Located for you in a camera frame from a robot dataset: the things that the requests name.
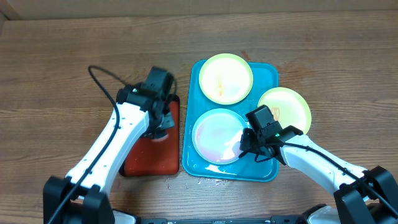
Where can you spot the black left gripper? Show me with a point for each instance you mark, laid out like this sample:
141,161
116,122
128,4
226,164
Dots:
168,122

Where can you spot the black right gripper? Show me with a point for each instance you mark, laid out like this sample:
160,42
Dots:
249,144

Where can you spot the yellow plate front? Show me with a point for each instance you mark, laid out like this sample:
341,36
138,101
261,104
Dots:
288,108

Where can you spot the yellow plate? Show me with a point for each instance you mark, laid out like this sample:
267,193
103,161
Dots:
288,108
225,79

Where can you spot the white round plate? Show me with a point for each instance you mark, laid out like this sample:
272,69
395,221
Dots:
216,136

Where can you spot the yellow plate back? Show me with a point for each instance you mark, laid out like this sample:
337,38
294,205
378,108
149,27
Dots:
225,79

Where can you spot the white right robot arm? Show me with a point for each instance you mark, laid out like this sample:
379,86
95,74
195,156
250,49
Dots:
361,195

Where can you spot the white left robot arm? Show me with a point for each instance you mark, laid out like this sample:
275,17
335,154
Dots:
82,196

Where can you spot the black tray with red water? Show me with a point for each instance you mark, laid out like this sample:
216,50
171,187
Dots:
156,156

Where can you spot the blue plastic serving tray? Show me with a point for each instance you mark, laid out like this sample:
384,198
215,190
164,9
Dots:
265,78

